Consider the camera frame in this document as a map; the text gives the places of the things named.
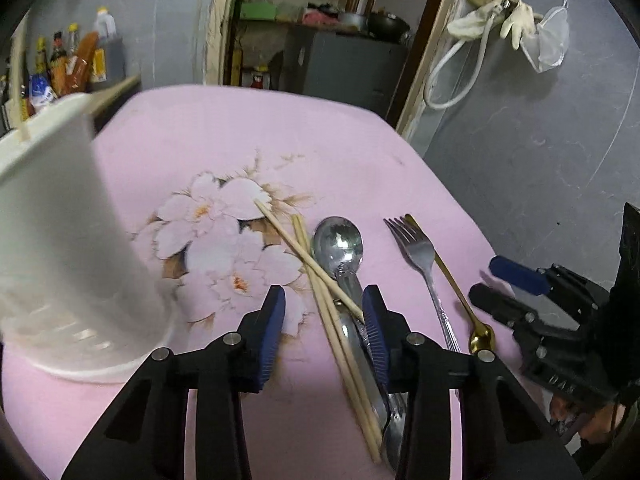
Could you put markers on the person's right hand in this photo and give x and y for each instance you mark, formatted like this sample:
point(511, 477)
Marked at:
point(597, 425)

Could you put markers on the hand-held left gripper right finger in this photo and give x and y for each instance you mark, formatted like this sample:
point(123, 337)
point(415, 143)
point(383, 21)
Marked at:
point(375, 335)

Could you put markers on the black wok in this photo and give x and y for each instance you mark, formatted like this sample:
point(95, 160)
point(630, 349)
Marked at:
point(387, 25)

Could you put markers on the pink cloth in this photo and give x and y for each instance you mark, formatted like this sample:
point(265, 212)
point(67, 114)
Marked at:
point(317, 16)

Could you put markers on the grey cabinet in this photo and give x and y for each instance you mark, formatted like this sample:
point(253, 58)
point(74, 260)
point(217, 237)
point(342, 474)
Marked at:
point(340, 70)

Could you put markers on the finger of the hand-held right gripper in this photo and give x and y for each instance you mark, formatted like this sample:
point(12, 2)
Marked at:
point(520, 276)
point(505, 310)

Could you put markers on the steel pot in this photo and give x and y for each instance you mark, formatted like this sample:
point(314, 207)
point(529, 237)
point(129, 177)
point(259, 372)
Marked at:
point(352, 21)

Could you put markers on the clear plastic bag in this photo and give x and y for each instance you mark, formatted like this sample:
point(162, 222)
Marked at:
point(550, 35)

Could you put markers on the white cloth glove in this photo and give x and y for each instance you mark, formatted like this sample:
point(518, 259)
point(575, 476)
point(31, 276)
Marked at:
point(520, 22)
point(475, 17)

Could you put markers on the row of condiment bottles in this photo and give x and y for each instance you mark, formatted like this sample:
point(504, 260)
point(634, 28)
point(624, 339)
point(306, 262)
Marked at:
point(75, 60)

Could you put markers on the wooden door frame post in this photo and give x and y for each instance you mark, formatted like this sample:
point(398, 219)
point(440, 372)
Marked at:
point(430, 35)
point(220, 20)

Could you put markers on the steel fork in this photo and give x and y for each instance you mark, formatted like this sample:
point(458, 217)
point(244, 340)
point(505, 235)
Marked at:
point(420, 255)

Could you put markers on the white plastic utensil holder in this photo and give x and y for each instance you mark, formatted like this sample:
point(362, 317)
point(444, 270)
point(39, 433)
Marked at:
point(60, 240)

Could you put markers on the small colourful container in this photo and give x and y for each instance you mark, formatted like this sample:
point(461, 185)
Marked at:
point(257, 79)

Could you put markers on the green box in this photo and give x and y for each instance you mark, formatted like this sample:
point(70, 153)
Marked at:
point(257, 10)

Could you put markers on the pink floral tablecloth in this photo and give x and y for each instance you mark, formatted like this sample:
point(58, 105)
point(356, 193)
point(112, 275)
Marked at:
point(300, 150)

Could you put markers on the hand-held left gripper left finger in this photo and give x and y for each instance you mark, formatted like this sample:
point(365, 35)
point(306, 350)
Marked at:
point(272, 335)

